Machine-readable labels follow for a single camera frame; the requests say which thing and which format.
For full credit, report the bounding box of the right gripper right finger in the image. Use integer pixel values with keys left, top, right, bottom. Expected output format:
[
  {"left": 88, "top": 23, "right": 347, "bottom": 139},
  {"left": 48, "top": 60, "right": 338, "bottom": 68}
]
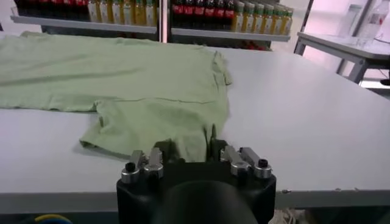
[{"left": 207, "top": 138, "right": 273, "bottom": 180}]

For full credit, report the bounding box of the light green polo shirt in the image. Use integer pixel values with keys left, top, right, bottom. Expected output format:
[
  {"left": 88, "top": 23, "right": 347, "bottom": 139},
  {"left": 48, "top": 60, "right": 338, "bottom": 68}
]
[{"left": 0, "top": 30, "right": 234, "bottom": 164}]

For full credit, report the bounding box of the clear water bottle red label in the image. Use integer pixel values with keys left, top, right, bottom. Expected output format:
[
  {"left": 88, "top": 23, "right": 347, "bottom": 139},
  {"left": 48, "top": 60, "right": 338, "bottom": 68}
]
[{"left": 361, "top": 0, "right": 390, "bottom": 40}]

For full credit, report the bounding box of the red-cap cola bottle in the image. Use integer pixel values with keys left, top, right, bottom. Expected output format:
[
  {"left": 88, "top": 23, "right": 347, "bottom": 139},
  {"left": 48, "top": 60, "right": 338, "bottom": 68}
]
[
  {"left": 75, "top": 0, "right": 89, "bottom": 22},
  {"left": 203, "top": 0, "right": 215, "bottom": 30},
  {"left": 214, "top": 0, "right": 225, "bottom": 31},
  {"left": 51, "top": 0, "right": 64, "bottom": 21},
  {"left": 224, "top": 0, "right": 235, "bottom": 32},
  {"left": 26, "top": 0, "right": 40, "bottom": 19},
  {"left": 14, "top": 0, "right": 27, "bottom": 19},
  {"left": 38, "top": 0, "right": 52, "bottom": 20},
  {"left": 172, "top": 0, "right": 183, "bottom": 29},
  {"left": 182, "top": 0, "right": 194, "bottom": 30},
  {"left": 63, "top": 0, "right": 76, "bottom": 21},
  {"left": 193, "top": 0, "right": 204, "bottom": 30}
]

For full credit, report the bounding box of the white metal frame table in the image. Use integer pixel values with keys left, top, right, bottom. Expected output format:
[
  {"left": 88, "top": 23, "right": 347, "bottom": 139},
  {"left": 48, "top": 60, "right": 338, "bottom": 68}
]
[{"left": 294, "top": 30, "right": 390, "bottom": 85}]

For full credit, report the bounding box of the black slanted metal pole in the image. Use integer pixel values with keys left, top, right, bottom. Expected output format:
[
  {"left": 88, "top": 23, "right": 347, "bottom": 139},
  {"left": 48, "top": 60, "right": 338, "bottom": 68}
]
[{"left": 293, "top": 0, "right": 315, "bottom": 55}]

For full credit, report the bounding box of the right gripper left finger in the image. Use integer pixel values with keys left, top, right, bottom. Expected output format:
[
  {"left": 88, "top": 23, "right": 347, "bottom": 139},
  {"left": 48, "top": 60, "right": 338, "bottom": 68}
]
[{"left": 121, "top": 138, "right": 185, "bottom": 184}]

